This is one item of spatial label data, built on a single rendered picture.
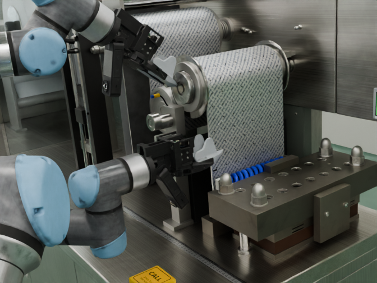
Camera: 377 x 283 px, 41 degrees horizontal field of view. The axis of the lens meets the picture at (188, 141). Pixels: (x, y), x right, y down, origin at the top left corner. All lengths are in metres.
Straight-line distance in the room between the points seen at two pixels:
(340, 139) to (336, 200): 3.28
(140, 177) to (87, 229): 0.15
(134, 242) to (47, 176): 0.60
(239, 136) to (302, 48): 0.29
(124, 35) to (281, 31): 0.47
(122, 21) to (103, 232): 0.43
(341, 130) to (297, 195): 3.31
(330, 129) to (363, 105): 3.24
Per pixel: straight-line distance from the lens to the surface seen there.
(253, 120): 1.22
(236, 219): 1.07
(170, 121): 1.17
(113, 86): 1.06
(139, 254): 1.18
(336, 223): 1.18
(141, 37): 1.07
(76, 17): 1.01
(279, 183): 1.16
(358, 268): 1.24
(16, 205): 0.64
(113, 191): 1.00
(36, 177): 0.64
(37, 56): 0.85
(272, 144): 1.28
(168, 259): 1.14
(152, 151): 1.04
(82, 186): 0.97
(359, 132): 4.29
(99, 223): 1.02
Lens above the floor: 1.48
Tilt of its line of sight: 18 degrees down
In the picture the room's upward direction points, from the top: 5 degrees counter-clockwise
